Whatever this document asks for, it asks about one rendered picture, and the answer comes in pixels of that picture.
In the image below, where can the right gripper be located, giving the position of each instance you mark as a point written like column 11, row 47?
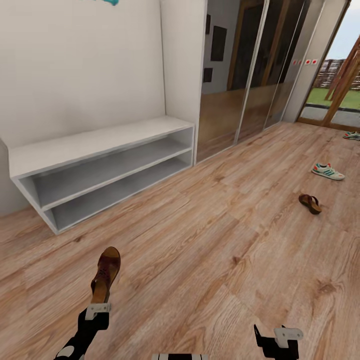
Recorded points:
column 272, row 350

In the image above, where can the sandal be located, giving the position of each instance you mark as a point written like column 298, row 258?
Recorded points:
column 109, row 265
column 311, row 202

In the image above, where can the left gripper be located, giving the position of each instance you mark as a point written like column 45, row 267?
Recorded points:
column 100, row 322

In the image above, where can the door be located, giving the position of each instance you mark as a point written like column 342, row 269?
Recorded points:
column 333, row 100

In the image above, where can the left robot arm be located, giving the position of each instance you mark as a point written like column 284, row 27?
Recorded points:
column 94, row 318

